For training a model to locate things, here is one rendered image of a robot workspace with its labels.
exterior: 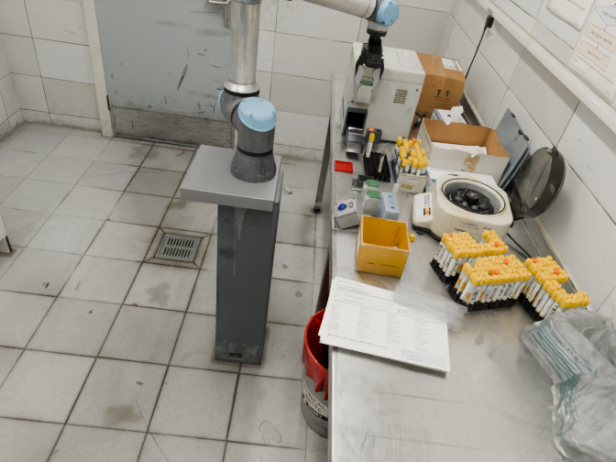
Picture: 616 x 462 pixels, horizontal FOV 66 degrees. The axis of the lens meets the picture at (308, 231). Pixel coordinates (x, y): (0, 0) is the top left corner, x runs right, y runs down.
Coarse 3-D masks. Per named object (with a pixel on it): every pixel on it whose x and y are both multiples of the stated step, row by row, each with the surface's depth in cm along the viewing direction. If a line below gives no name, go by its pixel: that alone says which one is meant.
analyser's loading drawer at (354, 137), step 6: (348, 126) 193; (354, 126) 194; (360, 126) 195; (348, 132) 187; (354, 132) 187; (360, 132) 187; (348, 138) 184; (354, 138) 183; (360, 138) 183; (348, 144) 179; (354, 144) 179; (360, 144) 179; (348, 150) 181; (354, 150) 180; (360, 150) 180
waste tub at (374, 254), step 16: (368, 224) 136; (384, 224) 136; (400, 224) 135; (368, 240) 140; (384, 240) 139; (400, 240) 139; (368, 256) 127; (384, 256) 127; (400, 256) 126; (368, 272) 131; (384, 272) 130; (400, 272) 130
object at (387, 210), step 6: (384, 192) 146; (384, 198) 143; (390, 198) 144; (384, 204) 142; (390, 204) 141; (396, 204) 142; (378, 210) 150; (384, 210) 141; (390, 210) 139; (396, 210) 139; (378, 216) 149; (384, 216) 140; (390, 216) 140; (396, 216) 140
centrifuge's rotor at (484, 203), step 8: (456, 192) 151; (464, 192) 152; (472, 192) 149; (480, 192) 152; (456, 200) 147; (464, 200) 149; (472, 200) 146; (480, 200) 150; (488, 200) 149; (472, 208) 145; (480, 208) 146; (488, 208) 145
